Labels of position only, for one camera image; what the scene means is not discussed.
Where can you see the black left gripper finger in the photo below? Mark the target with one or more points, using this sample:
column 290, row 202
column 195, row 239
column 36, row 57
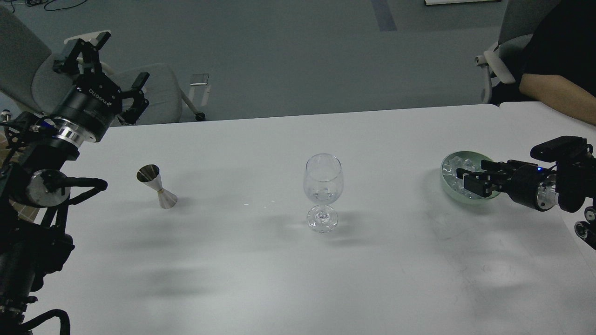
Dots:
column 139, row 103
column 80, row 58

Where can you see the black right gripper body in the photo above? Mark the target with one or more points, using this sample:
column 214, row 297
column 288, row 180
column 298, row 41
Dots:
column 528, row 184

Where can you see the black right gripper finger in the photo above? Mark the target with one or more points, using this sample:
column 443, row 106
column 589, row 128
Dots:
column 486, row 184
column 508, row 167

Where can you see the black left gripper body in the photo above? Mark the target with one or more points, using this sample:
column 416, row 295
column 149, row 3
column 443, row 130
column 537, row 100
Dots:
column 92, row 102

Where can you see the steel double jigger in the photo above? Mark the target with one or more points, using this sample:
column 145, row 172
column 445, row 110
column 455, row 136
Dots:
column 150, row 175

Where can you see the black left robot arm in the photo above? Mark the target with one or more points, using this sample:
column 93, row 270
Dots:
column 36, row 195

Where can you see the person forearm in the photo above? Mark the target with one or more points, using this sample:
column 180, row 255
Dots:
column 561, row 95

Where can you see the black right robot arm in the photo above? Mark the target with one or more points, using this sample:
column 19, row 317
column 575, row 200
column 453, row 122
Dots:
column 569, row 181

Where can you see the green ice bowl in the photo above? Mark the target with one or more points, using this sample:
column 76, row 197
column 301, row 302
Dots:
column 453, row 186

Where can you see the clear wine glass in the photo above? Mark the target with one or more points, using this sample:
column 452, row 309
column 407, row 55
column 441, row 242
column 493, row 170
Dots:
column 323, row 185

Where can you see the grey office chair left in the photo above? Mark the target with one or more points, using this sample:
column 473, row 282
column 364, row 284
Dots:
column 28, row 78

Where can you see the grey office chair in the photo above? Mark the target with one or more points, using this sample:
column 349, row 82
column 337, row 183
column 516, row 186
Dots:
column 498, row 63
column 28, row 78

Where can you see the checkered beige cushion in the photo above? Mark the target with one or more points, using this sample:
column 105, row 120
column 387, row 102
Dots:
column 24, row 212

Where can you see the person black shirt torso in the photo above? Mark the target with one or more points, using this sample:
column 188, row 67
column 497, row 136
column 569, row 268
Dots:
column 563, row 44

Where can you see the grey office chair right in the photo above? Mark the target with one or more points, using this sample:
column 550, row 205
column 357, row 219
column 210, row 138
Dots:
column 498, row 63

